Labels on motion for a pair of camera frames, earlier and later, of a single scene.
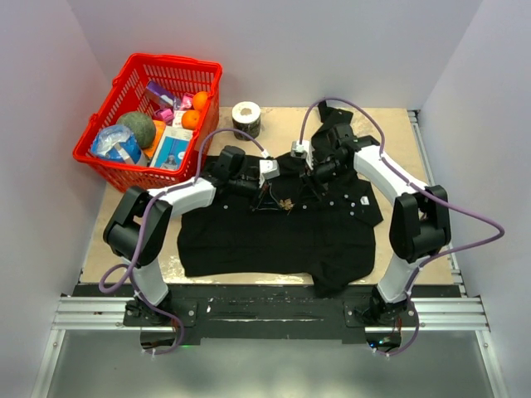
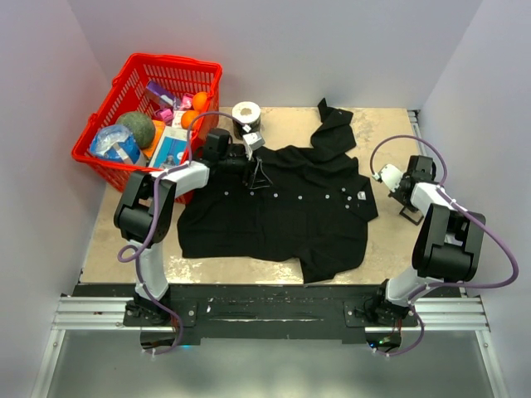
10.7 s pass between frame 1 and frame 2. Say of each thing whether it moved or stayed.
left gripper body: moved
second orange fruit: stayed
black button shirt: moved
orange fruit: stayed
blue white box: stayed
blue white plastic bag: stayed
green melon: stayed
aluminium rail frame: stayed
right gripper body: moved
